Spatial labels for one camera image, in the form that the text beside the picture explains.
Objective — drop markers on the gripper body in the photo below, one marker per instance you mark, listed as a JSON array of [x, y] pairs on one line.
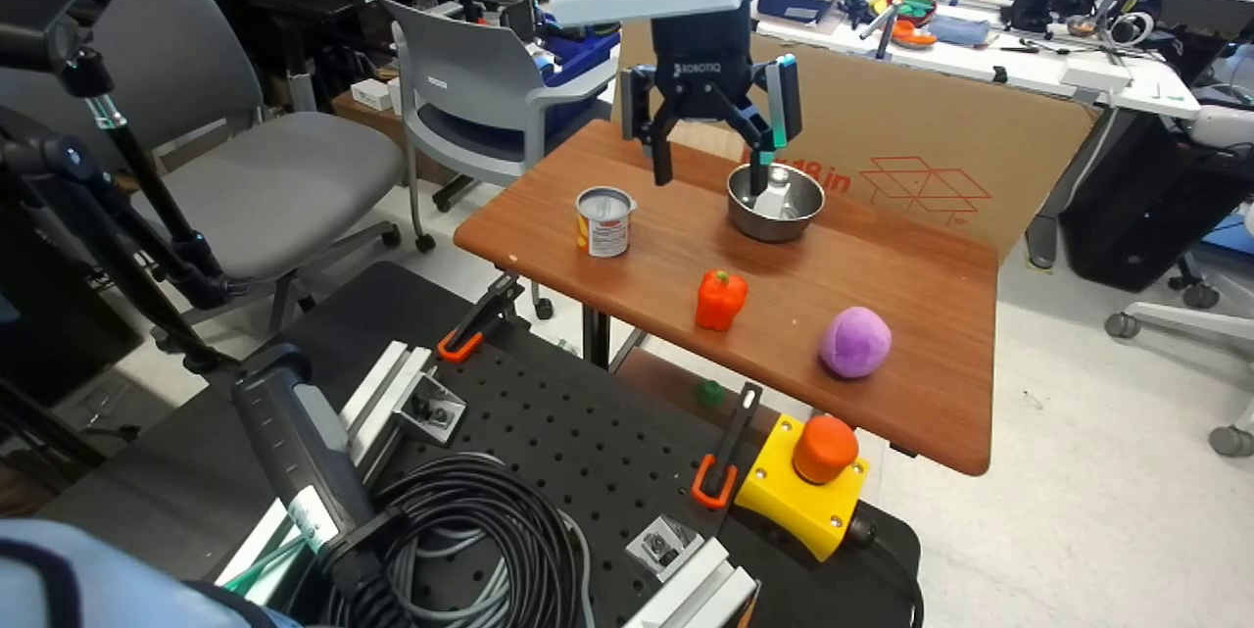
[[700, 60]]

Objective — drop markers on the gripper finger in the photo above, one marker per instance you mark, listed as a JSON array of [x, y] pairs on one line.
[[663, 153], [784, 104]]

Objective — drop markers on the metal pot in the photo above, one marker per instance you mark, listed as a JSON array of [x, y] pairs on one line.
[[784, 226]]

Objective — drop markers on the tin can with label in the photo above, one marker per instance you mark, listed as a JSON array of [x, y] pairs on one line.
[[607, 231]]

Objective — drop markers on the orange toy bell pepper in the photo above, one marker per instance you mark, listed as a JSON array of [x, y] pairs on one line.
[[720, 303]]

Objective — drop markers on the light grey plastic chair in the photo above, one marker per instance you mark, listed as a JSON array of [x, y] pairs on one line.
[[470, 79]]

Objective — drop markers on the white table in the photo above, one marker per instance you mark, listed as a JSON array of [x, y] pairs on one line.
[[1019, 65]]

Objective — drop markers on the small green toy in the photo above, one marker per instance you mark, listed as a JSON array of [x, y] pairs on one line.
[[711, 393]]

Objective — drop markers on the purple plush ball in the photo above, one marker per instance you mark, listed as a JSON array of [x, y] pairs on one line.
[[854, 344]]

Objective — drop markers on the black and orange clamp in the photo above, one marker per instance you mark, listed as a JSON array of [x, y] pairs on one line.
[[725, 457], [475, 324]]

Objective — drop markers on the small white box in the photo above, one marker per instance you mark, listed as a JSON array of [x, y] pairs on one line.
[[372, 94]]

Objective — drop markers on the flat white box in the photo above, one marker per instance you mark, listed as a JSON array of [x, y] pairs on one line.
[[1095, 74]]

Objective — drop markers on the yellow emergency stop button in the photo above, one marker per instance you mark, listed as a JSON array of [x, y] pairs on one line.
[[798, 496]]

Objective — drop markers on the grey office chair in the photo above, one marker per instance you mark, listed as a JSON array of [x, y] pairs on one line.
[[274, 187]]

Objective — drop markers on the office chair base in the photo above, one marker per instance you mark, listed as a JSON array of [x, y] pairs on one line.
[[1190, 319]]

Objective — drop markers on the aluminium bracket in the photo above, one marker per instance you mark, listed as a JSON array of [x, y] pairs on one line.
[[402, 403], [696, 579]]

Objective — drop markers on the camera on mount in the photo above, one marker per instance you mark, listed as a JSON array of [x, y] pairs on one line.
[[59, 1]]

